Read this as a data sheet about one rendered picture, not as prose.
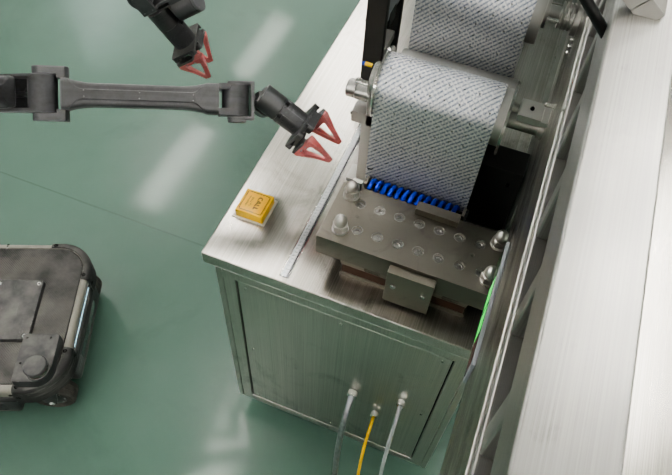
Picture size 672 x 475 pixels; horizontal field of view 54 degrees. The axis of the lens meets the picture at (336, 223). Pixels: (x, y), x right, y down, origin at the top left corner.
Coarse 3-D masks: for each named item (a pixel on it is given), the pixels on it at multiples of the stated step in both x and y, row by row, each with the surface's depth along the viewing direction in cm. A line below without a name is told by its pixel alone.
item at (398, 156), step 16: (384, 128) 134; (400, 128) 132; (384, 144) 137; (400, 144) 136; (416, 144) 134; (432, 144) 132; (448, 144) 131; (368, 160) 143; (384, 160) 141; (400, 160) 139; (416, 160) 138; (432, 160) 136; (448, 160) 134; (464, 160) 132; (480, 160) 131; (384, 176) 145; (400, 176) 143; (416, 176) 141; (432, 176) 139; (448, 176) 138; (464, 176) 136; (432, 192) 143; (448, 192) 141; (464, 192) 139
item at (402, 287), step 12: (396, 276) 133; (408, 276) 133; (420, 276) 133; (384, 288) 139; (396, 288) 137; (408, 288) 135; (420, 288) 133; (432, 288) 132; (396, 300) 140; (408, 300) 139; (420, 300) 137; (420, 312) 140
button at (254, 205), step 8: (248, 192) 156; (256, 192) 156; (240, 200) 155; (248, 200) 155; (256, 200) 155; (264, 200) 155; (272, 200) 155; (240, 208) 153; (248, 208) 153; (256, 208) 154; (264, 208) 154; (248, 216) 153; (256, 216) 152; (264, 216) 153
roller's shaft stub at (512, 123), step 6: (510, 114) 127; (516, 114) 127; (510, 120) 127; (516, 120) 126; (510, 126) 127; (516, 126) 127; (522, 126) 126; (528, 126) 126; (534, 126) 126; (528, 132) 127; (534, 132) 126; (540, 132) 125; (540, 138) 126
